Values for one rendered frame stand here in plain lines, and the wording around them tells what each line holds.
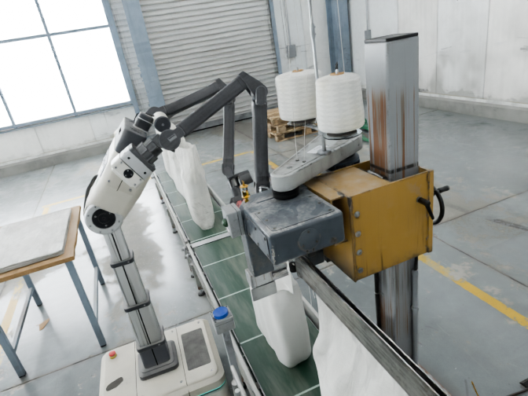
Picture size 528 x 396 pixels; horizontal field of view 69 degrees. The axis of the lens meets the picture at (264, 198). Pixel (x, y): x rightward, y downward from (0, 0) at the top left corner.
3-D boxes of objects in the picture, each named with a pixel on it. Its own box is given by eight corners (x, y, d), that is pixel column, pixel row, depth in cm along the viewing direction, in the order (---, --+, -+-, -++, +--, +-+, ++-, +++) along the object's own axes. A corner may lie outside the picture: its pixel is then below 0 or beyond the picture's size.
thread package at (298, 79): (273, 120, 147) (266, 73, 140) (312, 111, 152) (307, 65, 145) (292, 127, 132) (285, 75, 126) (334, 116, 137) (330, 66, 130)
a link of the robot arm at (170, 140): (245, 66, 152) (249, 62, 142) (266, 95, 155) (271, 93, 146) (155, 137, 151) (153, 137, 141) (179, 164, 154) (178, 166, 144)
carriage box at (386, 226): (318, 251, 151) (309, 175, 138) (390, 224, 160) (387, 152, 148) (355, 283, 129) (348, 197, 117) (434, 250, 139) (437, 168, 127)
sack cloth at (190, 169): (187, 213, 364) (167, 139, 336) (209, 207, 370) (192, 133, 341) (196, 233, 323) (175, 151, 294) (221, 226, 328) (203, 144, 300)
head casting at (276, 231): (247, 268, 140) (232, 193, 128) (307, 247, 147) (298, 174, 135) (280, 317, 114) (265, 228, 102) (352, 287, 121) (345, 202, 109)
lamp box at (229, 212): (225, 229, 132) (221, 206, 128) (238, 225, 133) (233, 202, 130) (232, 239, 125) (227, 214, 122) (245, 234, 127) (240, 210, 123)
